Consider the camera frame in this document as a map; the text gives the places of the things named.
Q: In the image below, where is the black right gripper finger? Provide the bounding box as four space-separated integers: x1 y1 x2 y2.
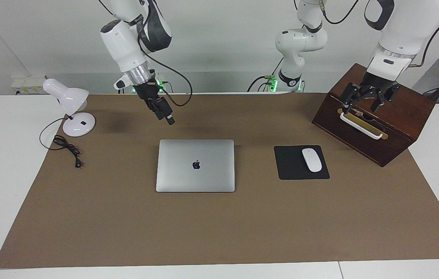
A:
148 99 166 120
157 97 175 125

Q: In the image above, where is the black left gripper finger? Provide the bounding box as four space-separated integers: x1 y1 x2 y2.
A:
371 83 400 113
340 81 366 114

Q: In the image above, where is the silver laptop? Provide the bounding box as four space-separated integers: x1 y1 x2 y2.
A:
156 139 235 193

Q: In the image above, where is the dark brown wooden box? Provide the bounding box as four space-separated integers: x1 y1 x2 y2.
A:
312 63 436 167

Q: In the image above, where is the white computer mouse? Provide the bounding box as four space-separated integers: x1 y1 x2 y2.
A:
302 148 323 173

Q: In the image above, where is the white desk lamp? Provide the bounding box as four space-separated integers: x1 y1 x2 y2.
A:
43 78 96 137

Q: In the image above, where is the black mouse pad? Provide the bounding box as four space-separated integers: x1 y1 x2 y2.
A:
274 145 330 181

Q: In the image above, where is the white power strip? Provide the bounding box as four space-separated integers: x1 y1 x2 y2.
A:
11 75 47 95

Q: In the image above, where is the brown table mat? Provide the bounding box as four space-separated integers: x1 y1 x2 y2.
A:
0 93 439 269

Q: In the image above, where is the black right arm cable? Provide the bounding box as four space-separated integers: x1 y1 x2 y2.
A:
137 23 193 107

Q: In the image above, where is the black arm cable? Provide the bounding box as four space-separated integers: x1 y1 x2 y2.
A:
320 0 439 67
137 23 193 107

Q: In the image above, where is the white box handle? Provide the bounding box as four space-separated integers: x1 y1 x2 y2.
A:
339 111 384 140

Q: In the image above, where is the brass handle plate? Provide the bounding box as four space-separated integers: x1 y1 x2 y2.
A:
337 108 389 140

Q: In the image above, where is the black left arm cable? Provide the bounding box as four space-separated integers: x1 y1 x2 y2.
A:
320 0 439 67

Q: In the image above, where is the black base cable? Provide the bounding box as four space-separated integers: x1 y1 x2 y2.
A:
247 75 270 93

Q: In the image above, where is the black lamp power cable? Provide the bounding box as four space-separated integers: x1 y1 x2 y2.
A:
40 117 84 169

